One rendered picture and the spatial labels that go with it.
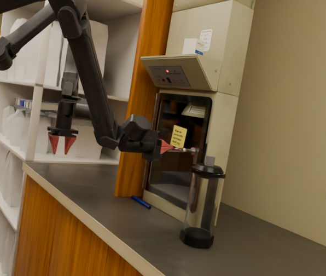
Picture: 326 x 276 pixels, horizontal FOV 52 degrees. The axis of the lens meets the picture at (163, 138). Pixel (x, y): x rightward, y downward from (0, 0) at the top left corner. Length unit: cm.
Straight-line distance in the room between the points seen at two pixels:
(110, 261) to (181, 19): 90
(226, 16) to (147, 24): 36
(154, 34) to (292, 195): 85
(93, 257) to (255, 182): 76
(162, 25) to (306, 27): 58
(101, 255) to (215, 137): 54
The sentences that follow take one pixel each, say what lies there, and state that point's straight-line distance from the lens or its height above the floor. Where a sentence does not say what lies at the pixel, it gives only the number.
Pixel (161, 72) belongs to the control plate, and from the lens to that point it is 125.
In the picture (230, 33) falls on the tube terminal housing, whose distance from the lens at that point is 117.
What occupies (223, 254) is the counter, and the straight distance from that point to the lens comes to 103.
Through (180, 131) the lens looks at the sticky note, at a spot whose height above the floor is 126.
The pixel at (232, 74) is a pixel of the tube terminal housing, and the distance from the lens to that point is 118.
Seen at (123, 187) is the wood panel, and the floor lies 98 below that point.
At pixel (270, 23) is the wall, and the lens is 163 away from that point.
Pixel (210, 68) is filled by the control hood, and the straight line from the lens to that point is 110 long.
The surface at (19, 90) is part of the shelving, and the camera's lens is 312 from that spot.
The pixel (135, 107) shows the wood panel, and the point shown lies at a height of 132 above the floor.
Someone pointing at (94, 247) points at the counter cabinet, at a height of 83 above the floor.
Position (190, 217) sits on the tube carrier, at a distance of 102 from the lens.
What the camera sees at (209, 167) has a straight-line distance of 98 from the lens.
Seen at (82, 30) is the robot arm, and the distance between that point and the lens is 85.
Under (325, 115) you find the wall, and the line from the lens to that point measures 139.
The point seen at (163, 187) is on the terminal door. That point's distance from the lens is 129.
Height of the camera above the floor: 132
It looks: 5 degrees down
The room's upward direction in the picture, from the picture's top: 9 degrees clockwise
